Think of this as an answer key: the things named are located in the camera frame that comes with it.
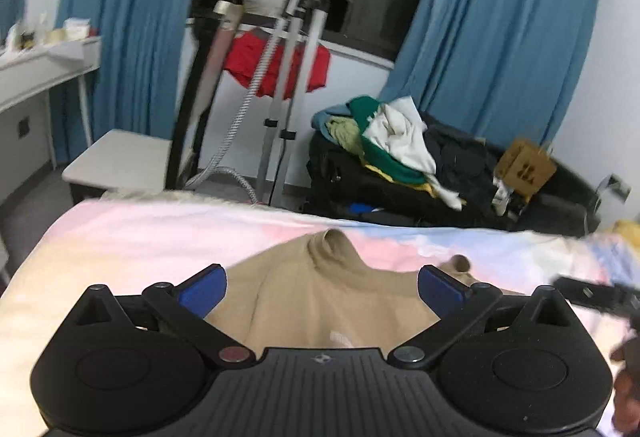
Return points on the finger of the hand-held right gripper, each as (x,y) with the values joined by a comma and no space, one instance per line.
(587,292)

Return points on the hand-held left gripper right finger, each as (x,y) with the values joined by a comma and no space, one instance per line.
(441,291)

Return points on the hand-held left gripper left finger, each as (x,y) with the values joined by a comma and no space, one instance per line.
(202,293)

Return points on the tan sweater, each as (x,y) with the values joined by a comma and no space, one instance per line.
(310,297)

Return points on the person's right hand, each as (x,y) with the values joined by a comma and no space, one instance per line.
(627,392)

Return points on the yellow cloth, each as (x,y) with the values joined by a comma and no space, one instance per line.
(631,232)

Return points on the pastel tie-dye blanket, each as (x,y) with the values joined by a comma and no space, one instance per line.
(125,237)

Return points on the cardboard box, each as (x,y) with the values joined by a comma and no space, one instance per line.
(525,167)

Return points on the white low table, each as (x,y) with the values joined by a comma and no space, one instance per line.
(125,157)

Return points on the olive yellow garment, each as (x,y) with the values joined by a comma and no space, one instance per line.
(345,132)

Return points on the green garment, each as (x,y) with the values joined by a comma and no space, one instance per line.
(367,107)

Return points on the blue-grey garment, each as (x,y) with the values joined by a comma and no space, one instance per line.
(322,119)

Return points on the red hanging garment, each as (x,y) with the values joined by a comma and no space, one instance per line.
(245,57)

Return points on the blue curtain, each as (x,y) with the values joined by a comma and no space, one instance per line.
(490,42)
(135,17)

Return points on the white desk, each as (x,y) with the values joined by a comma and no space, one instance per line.
(35,67)

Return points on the white box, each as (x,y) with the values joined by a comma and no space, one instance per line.
(77,28)

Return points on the black upright frame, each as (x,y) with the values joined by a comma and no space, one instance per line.
(187,92)

